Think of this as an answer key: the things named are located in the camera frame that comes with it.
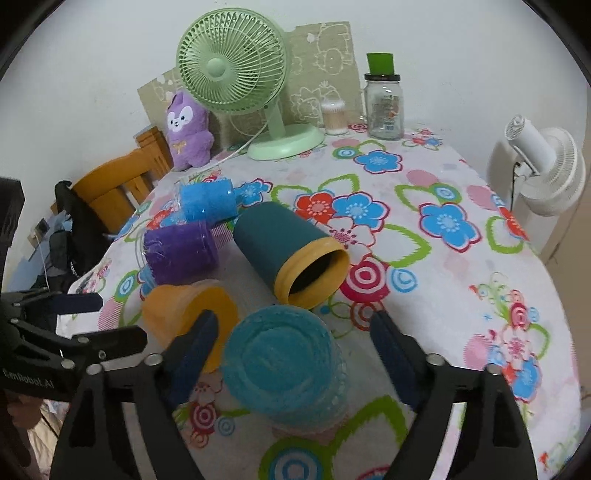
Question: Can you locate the beige patterned board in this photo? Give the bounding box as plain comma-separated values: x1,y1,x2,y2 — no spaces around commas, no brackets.
137,21,363,139

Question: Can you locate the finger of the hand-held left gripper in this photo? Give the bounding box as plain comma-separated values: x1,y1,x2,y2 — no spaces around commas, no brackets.
0,288,103,320
9,318,149,371

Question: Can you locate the glass jar black lid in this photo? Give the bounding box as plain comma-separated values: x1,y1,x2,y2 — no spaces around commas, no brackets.
362,52,406,141

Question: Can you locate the light blue plastic cup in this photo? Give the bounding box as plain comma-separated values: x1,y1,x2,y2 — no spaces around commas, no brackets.
223,307,349,432

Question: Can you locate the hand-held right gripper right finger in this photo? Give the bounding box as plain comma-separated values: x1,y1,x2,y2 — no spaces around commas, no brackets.
370,311,539,480

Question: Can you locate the white standing fan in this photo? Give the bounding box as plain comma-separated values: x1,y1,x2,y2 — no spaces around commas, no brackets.
489,115,587,259

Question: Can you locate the black bag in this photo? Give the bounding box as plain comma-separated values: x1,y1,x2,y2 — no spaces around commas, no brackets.
28,181,114,296

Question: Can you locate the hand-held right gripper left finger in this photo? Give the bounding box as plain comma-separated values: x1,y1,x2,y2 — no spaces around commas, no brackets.
50,310,220,480

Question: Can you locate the cotton swab container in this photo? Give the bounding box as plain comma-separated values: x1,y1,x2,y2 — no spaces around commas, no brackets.
320,98,349,136

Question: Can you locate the wooden chair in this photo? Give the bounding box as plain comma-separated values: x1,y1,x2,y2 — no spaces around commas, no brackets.
71,148,158,234
134,126,175,178

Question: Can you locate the purple plush toy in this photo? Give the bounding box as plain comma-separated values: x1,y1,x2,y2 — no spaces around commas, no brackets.
165,90,215,169

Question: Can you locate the orange plastic cup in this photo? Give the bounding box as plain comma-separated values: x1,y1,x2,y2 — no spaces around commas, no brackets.
141,284,241,374

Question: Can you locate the blue transparent plastic cup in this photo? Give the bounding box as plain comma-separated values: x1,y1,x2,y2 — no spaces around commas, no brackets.
173,179,241,226

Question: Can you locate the white fan cable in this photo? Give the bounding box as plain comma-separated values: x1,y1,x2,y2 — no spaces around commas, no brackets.
203,121,273,164

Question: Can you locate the purple transparent plastic cup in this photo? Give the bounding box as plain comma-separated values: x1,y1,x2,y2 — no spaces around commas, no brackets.
139,220,220,286

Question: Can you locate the teal cup with yellow rim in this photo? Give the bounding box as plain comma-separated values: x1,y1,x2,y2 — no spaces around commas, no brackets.
232,202,352,309

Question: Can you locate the green desk fan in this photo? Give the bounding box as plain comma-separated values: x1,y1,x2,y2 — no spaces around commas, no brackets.
175,10,326,161

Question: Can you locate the floral tablecloth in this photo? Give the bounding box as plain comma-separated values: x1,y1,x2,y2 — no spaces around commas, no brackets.
67,122,583,480

